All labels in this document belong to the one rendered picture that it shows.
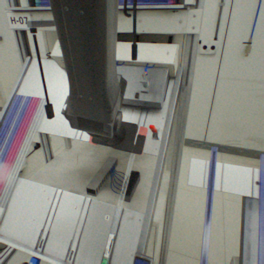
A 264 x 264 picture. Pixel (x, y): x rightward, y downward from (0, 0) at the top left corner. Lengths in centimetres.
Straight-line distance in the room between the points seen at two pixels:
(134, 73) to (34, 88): 45
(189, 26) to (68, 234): 75
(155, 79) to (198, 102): 167
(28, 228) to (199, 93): 197
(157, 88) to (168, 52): 13
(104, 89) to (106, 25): 8
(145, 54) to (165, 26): 11
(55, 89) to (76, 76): 70
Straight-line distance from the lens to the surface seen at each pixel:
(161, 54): 75
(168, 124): 69
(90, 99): 26
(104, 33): 19
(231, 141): 255
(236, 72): 228
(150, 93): 70
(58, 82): 94
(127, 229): 68
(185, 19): 75
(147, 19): 77
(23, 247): 81
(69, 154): 134
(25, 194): 84
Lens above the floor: 136
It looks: 29 degrees down
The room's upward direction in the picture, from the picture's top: straight up
